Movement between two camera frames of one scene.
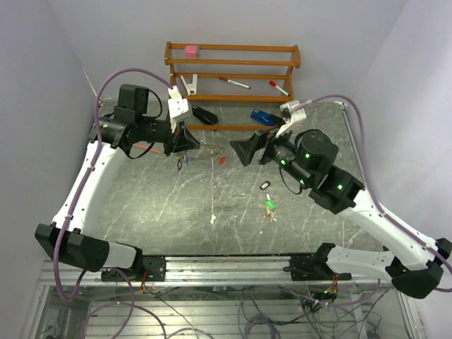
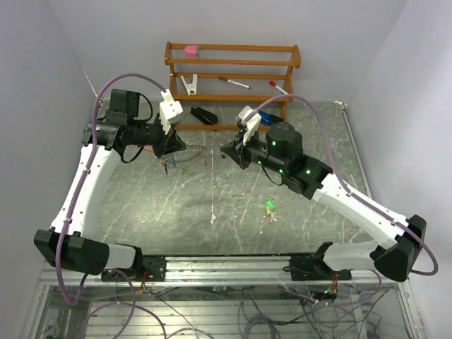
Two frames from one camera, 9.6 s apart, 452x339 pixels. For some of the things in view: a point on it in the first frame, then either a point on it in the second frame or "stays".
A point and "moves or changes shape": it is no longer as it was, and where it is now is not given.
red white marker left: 236,83 stays
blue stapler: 267,118 stays
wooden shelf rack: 294,65 stays
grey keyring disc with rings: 206,152 moves or changes shape
